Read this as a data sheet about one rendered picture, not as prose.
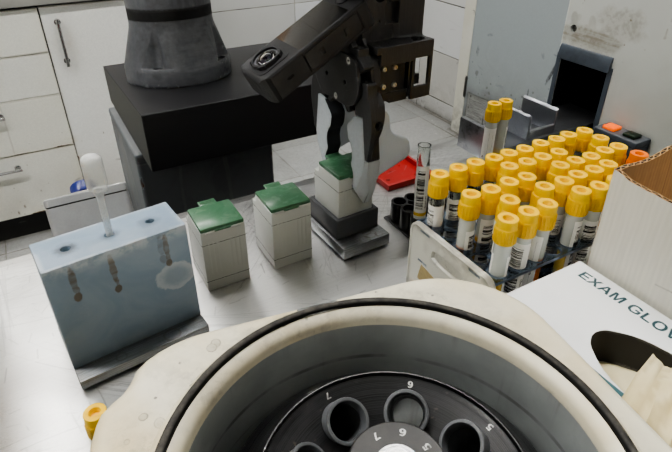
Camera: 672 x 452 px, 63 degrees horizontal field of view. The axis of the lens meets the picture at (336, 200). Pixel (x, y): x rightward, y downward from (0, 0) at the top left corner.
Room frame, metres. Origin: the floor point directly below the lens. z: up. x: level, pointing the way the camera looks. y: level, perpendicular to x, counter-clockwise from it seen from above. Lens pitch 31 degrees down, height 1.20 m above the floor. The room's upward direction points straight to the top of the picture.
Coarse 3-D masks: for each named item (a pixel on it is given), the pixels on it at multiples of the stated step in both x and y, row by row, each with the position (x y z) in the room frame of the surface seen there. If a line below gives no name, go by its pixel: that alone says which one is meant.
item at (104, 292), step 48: (48, 240) 0.32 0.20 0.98; (96, 240) 0.32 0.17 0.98; (144, 240) 0.32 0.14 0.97; (48, 288) 0.28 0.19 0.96; (96, 288) 0.30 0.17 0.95; (144, 288) 0.31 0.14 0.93; (192, 288) 0.34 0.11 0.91; (96, 336) 0.29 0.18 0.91; (144, 336) 0.31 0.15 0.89; (192, 336) 0.32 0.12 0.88
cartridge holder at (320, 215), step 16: (320, 208) 0.46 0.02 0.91; (368, 208) 0.46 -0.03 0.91; (320, 224) 0.46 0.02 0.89; (336, 224) 0.44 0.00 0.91; (352, 224) 0.45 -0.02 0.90; (368, 224) 0.46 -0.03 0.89; (336, 240) 0.44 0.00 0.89; (352, 240) 0.44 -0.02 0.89; (368, 240) 0.44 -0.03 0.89; (384, 240) 0.45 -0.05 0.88; (352, 256) 0.43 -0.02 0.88
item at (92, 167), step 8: (80, 160) 0.32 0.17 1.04; (88, 160) 0.32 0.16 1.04; (96, 160) 0.32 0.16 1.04; (88, 168) 0.32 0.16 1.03; (96, 168) 0.32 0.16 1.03; (88, 176) 0.32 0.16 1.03; (96, 176) 0.32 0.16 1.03; (104, 176) 0.32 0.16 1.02; (88, 184) 0.32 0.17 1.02; (96, 184) 0.32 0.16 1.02; (104, 184) 0.32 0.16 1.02; (96, 192) 0.32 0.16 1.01
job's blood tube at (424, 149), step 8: (424, 144) 0.47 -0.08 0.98; (424, 152) 0.46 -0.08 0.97; (424, 160) 0.46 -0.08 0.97; (416, 168) 0.46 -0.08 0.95; (424, 168) 0.46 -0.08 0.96; (416, 176) 0.46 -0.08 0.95; (424, 176) 0.46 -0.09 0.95; (416, 184) 0.46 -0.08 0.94; (424, 184) 0.46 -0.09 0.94; (416, 192) 0.46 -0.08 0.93; (424, 192) 0.46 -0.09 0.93; (416, 200) 0.46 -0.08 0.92; (424, 200) 0.46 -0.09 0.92; (416, 208) 0.46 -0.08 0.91; (424, 208) 0.46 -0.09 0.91; (416, 216) 0.46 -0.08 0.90; (424, 216) 0.46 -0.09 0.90
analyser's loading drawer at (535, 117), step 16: (528, 96) 0.68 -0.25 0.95; (512, 112) 0.64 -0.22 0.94; (528, 112) 0.67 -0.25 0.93; (544, 112) 0.65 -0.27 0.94; (560, 112) 0.70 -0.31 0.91; (576, 112) 0.70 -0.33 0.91; (592, 112) 0.70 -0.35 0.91; (464, 128) 0.63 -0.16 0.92; (480, 128) 0.61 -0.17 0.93; (512, 128) 0.64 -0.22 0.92; (528, 128) 0.62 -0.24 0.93; (544, 128) 0.63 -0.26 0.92; (560, 128) 0.65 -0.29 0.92; (576, 128) 0.65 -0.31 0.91; (464, 144) 0.63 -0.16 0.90; (480, 144) 0.60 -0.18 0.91; (512, 144) 0.60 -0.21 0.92; (528, 144) 0.61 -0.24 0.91
